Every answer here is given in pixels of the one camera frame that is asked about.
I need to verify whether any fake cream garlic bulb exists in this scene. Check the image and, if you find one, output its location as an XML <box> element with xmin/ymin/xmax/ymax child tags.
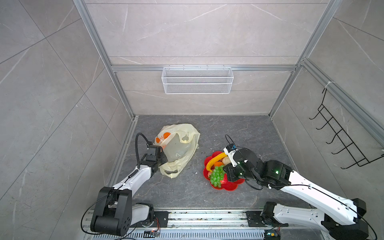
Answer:
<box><xmin>222</xmin><ymin>156</ymin><xmax>231</xmax><ymax>166</ymax></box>

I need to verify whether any red flower-shaped plastic plate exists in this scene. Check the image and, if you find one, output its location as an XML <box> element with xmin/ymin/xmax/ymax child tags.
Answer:
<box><xmin>203</xmin><ymin>151</ymin><xmax>245</xmax><ymax>191</ymax></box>

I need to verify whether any cream translucent plastic bag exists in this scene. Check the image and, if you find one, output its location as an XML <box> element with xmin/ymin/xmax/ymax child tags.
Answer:
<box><xmin>155</xmin><ymin>124</ymin><xmax>201</xmax><ymax>179</ymax></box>

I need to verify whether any fake yellow banana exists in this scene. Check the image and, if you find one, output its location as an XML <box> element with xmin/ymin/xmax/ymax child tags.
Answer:
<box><xmin>206</xmin><ymin>153</ymin><xmax>228</xmax><ymax>172</ymax></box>

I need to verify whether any fake orange fruit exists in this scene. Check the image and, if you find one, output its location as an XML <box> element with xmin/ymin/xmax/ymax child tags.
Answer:
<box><xmin>214</xmin><ymin>161</ymin><xmax>224</xmax><ymax>167</ymax></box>

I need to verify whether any fake green grape bunch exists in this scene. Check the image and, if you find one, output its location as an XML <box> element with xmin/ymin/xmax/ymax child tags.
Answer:
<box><xmin>210</xmin><ymin>166</ymin><xmax>225</xmax><ymax>189</ymax></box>

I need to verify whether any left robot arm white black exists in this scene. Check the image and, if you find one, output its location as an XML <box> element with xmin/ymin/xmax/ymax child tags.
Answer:
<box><xmin>90</xmin><ymin>145</ymin><xmax>168</xmax><ymax>237</ymax></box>

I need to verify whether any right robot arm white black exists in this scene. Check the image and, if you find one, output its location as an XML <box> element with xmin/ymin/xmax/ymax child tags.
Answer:
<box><xmin>224</xmin><ymin>144</ymin><xmax>369</xmax><ymax>240</ymax></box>

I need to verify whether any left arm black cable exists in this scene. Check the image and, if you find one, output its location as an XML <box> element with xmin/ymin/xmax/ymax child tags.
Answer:
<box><xmin>134</xmin><ymin>132</ymin><xmax>151</xmax><ymax>169</ymax></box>

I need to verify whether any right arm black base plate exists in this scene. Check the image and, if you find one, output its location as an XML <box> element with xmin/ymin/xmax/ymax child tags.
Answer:
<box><xmin>246</xmin><ymin>211</ymin><xmax>269</xmax><ymax>227</ymax></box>

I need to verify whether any aluminium rail frame front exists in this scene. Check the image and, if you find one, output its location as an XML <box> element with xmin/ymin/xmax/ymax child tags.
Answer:
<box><xmin>80</xmin><ymin>209</ymin><xmax>334</xmax><ymax>240</ymax></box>

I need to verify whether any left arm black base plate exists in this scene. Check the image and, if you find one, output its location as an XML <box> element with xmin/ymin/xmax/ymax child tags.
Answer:
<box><xmin>139</xmin><ymin>211</ymin><xmax>169</xmax><ymax>228</ymax></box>

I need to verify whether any white wire mesh basket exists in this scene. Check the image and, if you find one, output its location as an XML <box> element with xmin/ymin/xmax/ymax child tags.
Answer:
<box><xmin>162</xmin><ymin>67</ymin><xmax>234</xmax><ymax>95</ymax></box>

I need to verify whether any black wire hook rack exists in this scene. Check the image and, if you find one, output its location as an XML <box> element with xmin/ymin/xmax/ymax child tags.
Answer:
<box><xmin>309</xmin><ymin>88</ymin><xmax>384</xmax><ymax>170</ymax></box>

